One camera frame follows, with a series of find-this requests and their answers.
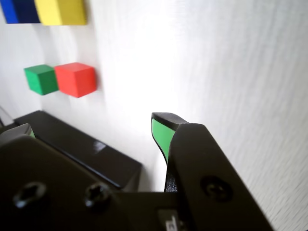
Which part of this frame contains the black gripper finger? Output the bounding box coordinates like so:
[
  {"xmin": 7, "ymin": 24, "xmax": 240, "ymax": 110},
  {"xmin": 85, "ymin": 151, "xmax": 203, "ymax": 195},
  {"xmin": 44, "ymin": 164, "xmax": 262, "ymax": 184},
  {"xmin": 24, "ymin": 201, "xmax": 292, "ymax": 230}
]
[
  {"xmin": 0, "ymin": 122, "xmax": 121, "ymax": 231},
  {"xmin": 151, "ymin": 112, "xmax": 275, "ymax": 231}
]

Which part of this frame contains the green cube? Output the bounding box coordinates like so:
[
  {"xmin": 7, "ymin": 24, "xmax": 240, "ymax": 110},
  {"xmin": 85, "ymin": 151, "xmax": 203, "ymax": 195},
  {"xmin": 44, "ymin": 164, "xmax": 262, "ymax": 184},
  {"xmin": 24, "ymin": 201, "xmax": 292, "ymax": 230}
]
[{"xmin": 23, "ymin": 64, "xmax": 60, "ymax": 96}]

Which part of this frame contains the red cube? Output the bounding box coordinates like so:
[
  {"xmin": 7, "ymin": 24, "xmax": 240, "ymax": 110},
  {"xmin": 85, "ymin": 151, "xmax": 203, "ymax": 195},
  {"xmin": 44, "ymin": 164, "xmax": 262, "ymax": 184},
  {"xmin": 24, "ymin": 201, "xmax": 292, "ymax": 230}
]
[{"xmin": 54, "ymin": 62, "xmax": 98, "ymax": 99}]

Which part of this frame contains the yellow cube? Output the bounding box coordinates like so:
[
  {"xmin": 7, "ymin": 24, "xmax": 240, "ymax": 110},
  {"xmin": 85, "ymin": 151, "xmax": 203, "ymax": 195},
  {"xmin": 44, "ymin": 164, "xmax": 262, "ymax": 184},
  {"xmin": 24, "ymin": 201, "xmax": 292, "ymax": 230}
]
[{"xmin": 34, "ymin": 0, "xmax": 88, "ymax": 26}]

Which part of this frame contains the blue cube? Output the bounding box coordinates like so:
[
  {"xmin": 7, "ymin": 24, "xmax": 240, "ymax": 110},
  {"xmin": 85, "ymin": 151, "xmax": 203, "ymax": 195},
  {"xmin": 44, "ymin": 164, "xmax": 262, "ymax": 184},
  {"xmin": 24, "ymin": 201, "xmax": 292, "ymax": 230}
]
[{"xmin": 0, "ymin": 0, "xmax": 41, "ymax": 24}]

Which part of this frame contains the black open cardboard box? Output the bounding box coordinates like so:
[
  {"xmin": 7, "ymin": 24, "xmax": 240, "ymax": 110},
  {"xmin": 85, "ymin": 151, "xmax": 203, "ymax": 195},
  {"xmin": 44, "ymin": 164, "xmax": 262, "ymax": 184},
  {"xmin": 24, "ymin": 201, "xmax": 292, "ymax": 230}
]
[{"xmin": 13, "ymin": 110, "xmax": 142, "ymax": 193}]

